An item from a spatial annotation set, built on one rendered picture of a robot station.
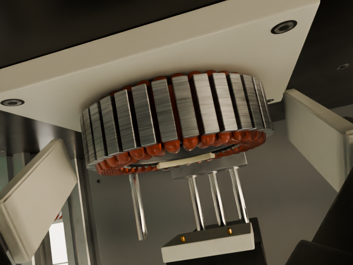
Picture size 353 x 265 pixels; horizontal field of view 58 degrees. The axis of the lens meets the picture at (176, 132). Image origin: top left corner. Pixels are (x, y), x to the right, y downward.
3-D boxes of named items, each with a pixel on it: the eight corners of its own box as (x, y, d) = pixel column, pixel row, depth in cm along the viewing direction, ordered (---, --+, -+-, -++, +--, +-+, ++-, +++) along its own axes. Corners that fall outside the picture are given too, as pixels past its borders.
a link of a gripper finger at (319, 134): (344, 133, 11) (365, 129, 11) (281, 90, 18) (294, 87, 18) (347, 204, 12) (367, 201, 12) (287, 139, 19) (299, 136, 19)
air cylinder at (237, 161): (162, 126, 32) (172, 180, 31) (235, 109, 31) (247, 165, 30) (173, 133, 37) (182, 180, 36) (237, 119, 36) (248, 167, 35)
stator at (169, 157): (40, 96, 15) (49, 175, 14) (279, 43, 14) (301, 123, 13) (112, 134, 26) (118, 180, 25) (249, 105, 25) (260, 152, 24)
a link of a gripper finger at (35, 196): (30, 263, 13) (13, 266, 13) (79, 181, 20) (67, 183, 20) (2, 201, 12) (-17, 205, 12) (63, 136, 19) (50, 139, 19)
